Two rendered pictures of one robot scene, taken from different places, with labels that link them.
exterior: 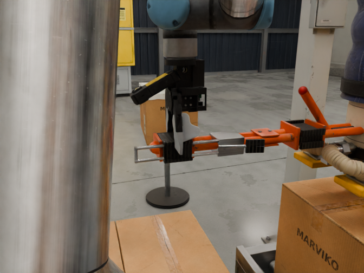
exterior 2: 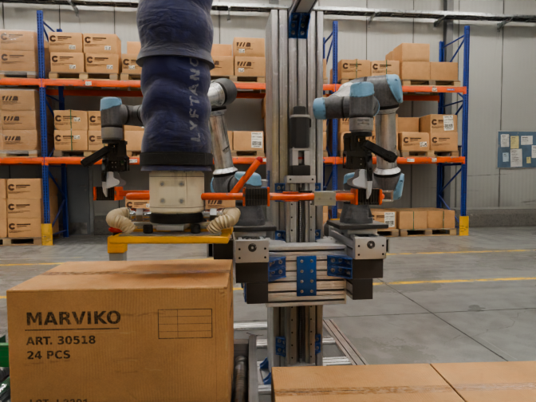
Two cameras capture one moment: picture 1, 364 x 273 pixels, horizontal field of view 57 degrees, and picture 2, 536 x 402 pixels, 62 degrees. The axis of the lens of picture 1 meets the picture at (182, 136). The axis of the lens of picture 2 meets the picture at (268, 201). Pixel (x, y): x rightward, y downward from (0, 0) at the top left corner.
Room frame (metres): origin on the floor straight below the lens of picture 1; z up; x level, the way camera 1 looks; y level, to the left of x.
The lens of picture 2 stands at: (2.21, 0.05, 1.26)
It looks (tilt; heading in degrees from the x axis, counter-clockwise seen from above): 3 degrees down; 194
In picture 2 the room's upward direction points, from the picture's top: straight up
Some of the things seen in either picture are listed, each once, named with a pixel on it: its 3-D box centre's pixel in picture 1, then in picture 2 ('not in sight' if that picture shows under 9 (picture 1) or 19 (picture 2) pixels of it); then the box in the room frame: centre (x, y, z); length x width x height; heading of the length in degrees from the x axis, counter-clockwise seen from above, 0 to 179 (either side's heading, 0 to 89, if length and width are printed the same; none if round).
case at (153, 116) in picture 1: (166, 110); not in sight; (2.78, 0.13, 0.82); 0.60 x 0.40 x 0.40; 11
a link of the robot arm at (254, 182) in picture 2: not in sight; (246, 187); (0.32, -0.51, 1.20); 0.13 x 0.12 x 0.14; 59
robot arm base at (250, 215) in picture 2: not in sight; (248, 213); (0.33, -0.50, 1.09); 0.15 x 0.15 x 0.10
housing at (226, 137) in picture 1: (226, 143); (323, 198); (0.80, -0.11, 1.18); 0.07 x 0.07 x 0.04; 15
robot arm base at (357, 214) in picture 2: not in sight; (356, 210); (0.15, -0.04, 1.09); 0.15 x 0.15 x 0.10
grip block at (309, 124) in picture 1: (301, 133); (256, 196); (0.86, -0.32, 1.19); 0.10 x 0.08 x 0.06; 15
